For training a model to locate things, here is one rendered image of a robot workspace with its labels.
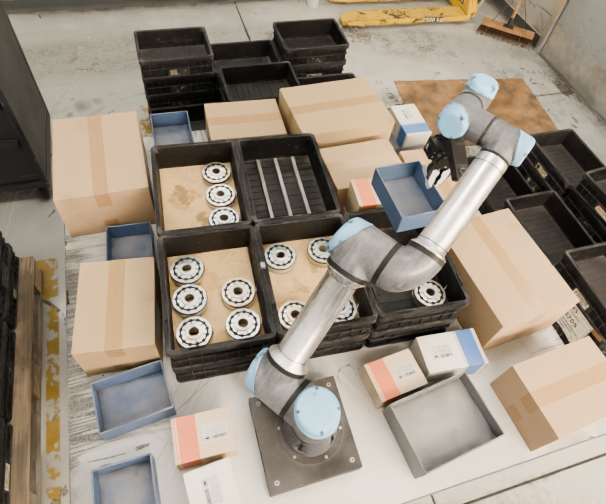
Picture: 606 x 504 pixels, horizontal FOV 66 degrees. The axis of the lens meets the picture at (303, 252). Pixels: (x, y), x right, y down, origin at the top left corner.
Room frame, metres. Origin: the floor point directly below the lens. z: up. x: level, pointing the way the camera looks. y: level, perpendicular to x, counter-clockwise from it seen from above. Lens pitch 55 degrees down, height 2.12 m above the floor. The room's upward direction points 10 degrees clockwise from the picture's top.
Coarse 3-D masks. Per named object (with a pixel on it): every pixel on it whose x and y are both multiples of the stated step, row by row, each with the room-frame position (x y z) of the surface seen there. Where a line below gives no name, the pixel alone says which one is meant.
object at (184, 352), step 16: (160, 240) 0.80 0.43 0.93; (256, 240) 0.86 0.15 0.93; (160, 256) 0.74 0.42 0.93; (256, 256) 0.80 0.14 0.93; (160, 272) 0.69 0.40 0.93; (272, 320) 0.59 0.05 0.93; (256, 336) 0.54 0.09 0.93; (272, 336) 0.55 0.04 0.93; (176, 352) 0.46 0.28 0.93; (192, 352) 0.46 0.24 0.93; (208, 352) 0.48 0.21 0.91
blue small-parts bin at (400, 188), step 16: (384, 176) 1.07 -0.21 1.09; (400, 176) 1.09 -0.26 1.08; (416, 176) 1.10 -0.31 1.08; (384, 192) 0.98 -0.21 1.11; (400, 192) 1.03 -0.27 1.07; (416, 192) 1.04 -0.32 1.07; (432, 192) 1.01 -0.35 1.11; (384, 208) 0.95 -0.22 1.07; (400, 208) 0.97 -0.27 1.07; (416, 208) 0.98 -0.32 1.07; (432, 208) 0.98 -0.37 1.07; (400, 224) 0.87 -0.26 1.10; (416, 224) 0.90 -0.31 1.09
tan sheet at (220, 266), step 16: (176, 256) 0.81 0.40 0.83; (208, 256) 0.83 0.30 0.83; (224, 256) 0.84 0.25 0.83; (240, 256) 0.85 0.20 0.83; (208, 272) 0.77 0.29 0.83; (224, 272) 0.78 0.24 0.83; (240, 272) 0.79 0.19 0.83; (176, 288) 0.70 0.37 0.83; (208, 288) 0.72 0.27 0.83; (208, 304) 0.66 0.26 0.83; (256, 304) 0.69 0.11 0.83; (176, 320) 0.59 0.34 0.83; (208, 320) 0.61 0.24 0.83; (224, 320) 0.62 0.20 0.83; (224, 336) 0.57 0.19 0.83
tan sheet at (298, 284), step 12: (300, 240) 0.96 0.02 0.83; (300, 252) 0.91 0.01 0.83; (300, 264) 0.86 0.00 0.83; (312, 264) 0.87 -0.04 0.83; (276, 276) 0.80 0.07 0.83; (288, 276) 0.81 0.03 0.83; (300, 276) 0.82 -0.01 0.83; (312, 276) 0.82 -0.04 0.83; (276, 288) 0.76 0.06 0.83; (288, 288) 0.76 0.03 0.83; (300, 288) 0.77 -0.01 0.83; (312, 288) 0.78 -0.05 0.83; (276, 300) 0.71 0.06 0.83; (288, 300) 0.72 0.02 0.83; (300, 300) 0.73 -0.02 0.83
